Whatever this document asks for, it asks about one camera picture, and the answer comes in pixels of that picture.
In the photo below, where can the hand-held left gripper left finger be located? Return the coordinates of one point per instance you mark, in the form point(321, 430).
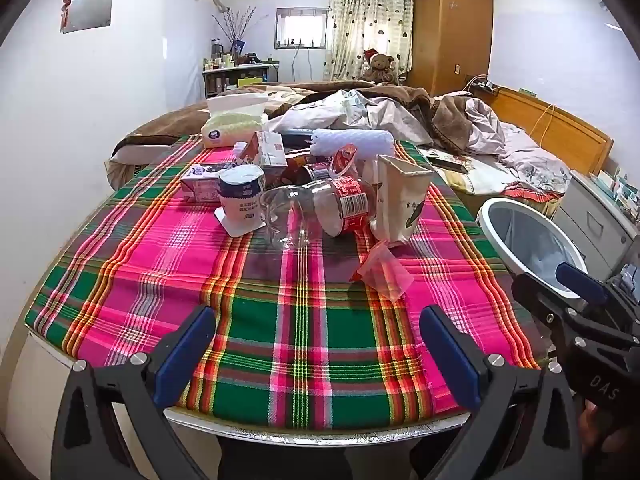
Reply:
point(185, 355)

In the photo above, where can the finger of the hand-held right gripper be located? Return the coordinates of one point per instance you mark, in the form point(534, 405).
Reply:
point(537, 297)
point(577, 280)

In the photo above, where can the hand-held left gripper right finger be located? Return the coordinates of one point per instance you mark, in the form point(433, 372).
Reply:
point(445, 355)

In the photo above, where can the white trash bin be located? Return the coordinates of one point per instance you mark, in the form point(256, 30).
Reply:
point(530, 240)

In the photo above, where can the purple white drink carton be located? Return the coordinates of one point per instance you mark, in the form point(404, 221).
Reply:
point(200, 184)

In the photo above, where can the person's right hand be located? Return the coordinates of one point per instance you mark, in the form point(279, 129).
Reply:
point(595, 430)

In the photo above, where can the grey cabinet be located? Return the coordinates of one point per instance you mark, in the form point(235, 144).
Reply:
point(595, 217)

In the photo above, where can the pink green plaid tablecloth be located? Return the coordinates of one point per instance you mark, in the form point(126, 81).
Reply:
point(280, 320)

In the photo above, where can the green white boxes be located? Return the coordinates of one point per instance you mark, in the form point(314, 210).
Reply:
point(620, 187)

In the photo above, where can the red clear plastic wrapper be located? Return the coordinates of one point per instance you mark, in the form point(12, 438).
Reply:
point(382, 270)

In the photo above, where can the floral pillow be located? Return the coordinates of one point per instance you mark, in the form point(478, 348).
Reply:
point(537, 160)

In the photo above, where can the floral bed sheet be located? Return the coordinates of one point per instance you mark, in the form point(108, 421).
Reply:
point(485, 180)

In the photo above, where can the wooden bed headboard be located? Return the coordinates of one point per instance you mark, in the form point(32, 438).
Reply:
point(555, 122)

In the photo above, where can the dark flat device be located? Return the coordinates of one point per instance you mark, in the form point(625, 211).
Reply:
point(447, 164)

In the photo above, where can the beige paper carton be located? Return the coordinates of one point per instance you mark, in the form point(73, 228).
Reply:
point(400, 195)

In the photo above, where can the white blue yogurt cup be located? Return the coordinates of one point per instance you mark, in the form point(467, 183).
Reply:
point(242, 197)

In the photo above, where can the clear bottle with red label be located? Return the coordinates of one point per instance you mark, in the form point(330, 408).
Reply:
point(325, 207)

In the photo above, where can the red white small carton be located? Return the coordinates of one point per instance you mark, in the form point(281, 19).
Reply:
point(267, 152)

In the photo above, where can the white power strip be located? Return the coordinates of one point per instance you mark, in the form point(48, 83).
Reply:
point(481, 83)

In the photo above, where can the large red can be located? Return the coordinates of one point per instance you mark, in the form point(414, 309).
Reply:
point(312, 172)

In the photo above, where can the brown blanket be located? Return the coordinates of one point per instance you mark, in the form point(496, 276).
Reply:
point(165, 122)

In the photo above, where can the white bubble wrap roll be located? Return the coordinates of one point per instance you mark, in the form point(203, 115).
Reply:
point(350, 141)

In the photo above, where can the yellow tissue pack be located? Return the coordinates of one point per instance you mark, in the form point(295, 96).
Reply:
point(232, 122)

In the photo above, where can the dark blue glasses case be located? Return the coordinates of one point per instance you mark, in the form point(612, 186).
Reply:
point(295, 133)

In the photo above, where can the white floral quilt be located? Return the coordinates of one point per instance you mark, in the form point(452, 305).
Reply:
point(350, 115)

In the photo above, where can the brown teddy bear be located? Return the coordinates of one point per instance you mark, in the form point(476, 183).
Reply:
point(378, 66)

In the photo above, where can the shelf with bottles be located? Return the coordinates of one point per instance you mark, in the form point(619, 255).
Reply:
point(240, 76)

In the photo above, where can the wooden wardrobe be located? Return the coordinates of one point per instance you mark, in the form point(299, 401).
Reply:
point(450, 25)

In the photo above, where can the heart patterned curtain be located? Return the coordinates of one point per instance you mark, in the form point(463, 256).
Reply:
point(370, 15)

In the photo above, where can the dried branches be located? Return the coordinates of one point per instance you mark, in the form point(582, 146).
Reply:
point(232, 25)

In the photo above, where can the window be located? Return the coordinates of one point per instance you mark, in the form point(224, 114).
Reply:
point(301, 27)

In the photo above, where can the red knot ornament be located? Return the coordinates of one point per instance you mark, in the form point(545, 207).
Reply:
point(66, 7)

